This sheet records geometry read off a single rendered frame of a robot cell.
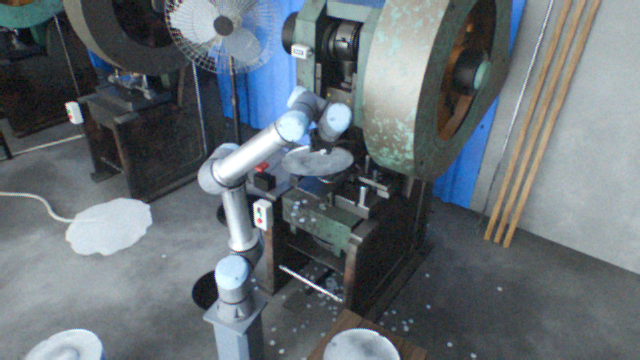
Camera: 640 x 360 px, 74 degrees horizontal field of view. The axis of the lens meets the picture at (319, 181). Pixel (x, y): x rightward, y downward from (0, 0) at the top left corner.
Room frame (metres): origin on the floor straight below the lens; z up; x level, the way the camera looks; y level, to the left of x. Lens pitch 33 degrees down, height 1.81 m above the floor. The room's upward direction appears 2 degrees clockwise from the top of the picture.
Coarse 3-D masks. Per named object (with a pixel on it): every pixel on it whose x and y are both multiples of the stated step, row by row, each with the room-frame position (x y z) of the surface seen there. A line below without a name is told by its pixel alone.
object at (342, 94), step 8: (328, 88) 1.69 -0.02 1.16; (336, 88) 1.67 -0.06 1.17; (344, 88) 1.68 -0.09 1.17; (328, 96) 1.68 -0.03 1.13; (336, 96) 1.66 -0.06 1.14; (344, 96) 1.64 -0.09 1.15; (360, 136) 1.66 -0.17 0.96; (336, 144) 1.61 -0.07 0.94; (344, 144) 1.61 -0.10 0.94; (352, 144) 1.61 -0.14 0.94; (360, 144) 1.67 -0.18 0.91; (352, 152) 1.62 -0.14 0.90
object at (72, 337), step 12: (60, 336) 1.07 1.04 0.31; (72, 336) 1.08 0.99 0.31; (84, 336) 1.08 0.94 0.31; (96, 336) 1.07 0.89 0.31; (36, 348) 1.02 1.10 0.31; (48, 348) 1.02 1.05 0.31; (60, 348) 1.02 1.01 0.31; (72, 348) 1.02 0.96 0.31; (84, 348) 1.02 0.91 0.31; (96, 348) 1.02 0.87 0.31
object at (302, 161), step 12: (288, 156) 1.40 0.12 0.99; (300, 156) 1.41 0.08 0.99; (312, 156) 1.43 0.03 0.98; (324, 156) 1.43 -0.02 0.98; (336, 156) 1.43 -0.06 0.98; (348, 156) 1.44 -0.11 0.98; (288, 168) 1.48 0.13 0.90; (300, 168) 1.48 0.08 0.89; (312, 168) 1.49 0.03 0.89; (324, 168) 1.50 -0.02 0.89; (336, 168) 1.51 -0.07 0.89
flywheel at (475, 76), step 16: (480, 0) 1.66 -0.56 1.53; (480, 16) 1.69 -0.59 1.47; (464, 32) 1.57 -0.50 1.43; (480, 32) 1.71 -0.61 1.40; (464, 48) 1.47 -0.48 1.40; (480, 48) 1.72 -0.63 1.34; (448, 64) 1.42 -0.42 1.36; (464, 64) 1.40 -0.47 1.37; (480, 64) 1.40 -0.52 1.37; (448, 80) 1.41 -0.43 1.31; (464, 80) 1.38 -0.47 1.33; (480, 80) 1.38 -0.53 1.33; (464, 96) 1.67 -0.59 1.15; (448, 112) 1.58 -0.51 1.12; (464, 112) 1.63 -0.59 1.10; (448, 128) 1.56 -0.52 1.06
